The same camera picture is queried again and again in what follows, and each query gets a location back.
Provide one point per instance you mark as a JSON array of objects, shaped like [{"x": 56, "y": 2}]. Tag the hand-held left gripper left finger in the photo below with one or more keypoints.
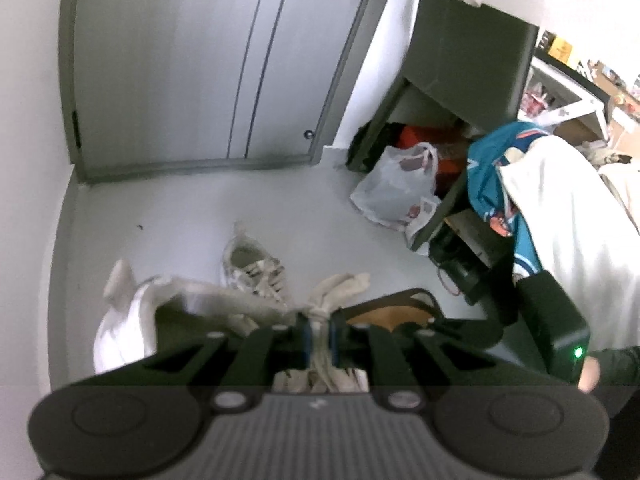
[{"x": 305, "y": 337}]

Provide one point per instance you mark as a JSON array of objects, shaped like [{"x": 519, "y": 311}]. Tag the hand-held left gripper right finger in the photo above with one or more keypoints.
[{"x": 335, "y": 337}]

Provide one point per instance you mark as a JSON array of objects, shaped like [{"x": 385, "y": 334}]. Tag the patterned white sneaker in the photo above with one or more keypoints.
[{"x": 250, "y": 265}]

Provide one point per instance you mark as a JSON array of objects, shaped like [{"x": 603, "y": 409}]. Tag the plain white sneaker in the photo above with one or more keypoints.
[{"x": 125, "y": 330}]

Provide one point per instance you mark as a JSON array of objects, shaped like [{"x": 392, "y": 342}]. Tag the person's right forearm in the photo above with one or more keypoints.
[{"x": 620, "y": 375}]

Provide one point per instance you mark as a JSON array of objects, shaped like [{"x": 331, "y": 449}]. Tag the person's right hand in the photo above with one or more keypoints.
[{"x": 590, "y": 375}]

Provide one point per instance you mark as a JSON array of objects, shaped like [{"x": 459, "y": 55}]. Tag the orange cartoon door mat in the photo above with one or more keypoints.
[{"x": 380, "y": 316}]

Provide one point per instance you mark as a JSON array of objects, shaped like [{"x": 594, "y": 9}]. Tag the white cloth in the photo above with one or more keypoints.
[{"x": 565, "y": 220}]

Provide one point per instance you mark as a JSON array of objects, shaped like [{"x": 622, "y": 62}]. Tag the teal jersey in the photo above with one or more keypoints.
[{"x": 490, "y": 175}]

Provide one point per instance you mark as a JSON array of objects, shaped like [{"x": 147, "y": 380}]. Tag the white plastic bag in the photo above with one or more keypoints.
[{"x": 395, "y": 190}]

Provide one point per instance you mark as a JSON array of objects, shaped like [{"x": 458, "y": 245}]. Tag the black bag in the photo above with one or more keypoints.
[{"x": 370, "y": 145}]

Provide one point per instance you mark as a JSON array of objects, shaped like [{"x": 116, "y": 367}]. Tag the orange bag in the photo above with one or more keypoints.
[{"x": 425, "y": 137}]

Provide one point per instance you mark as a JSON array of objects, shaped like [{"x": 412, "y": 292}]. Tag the cluttered shelf rack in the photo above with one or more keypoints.
[{"x": 575, "y": 90}]

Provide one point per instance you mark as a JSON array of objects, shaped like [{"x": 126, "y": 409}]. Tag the grey cabinet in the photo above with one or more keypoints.
[{"x": 465, "y": 50}]

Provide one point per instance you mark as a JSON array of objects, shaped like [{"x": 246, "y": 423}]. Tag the grey door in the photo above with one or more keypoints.
[{"x": 200, "y": 60}]

